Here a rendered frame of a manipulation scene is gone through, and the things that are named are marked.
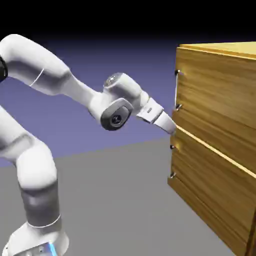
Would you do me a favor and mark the long metal door handle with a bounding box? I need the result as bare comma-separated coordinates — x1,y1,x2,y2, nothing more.
173,69,183,112

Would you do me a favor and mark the short metal door handle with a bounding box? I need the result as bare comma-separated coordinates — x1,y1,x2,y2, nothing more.
169,144,178,179

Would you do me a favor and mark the large wood cabinet door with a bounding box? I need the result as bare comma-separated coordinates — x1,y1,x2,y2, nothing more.
172,47,256,173

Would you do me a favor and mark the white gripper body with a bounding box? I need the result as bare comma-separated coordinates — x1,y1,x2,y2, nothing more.
153,110,177,135

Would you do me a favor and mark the light wood cabinet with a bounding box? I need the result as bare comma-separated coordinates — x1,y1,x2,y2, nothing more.
167,41,256,256

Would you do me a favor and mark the small wood cabinet door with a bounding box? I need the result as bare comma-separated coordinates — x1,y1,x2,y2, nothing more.
167,127,256,249

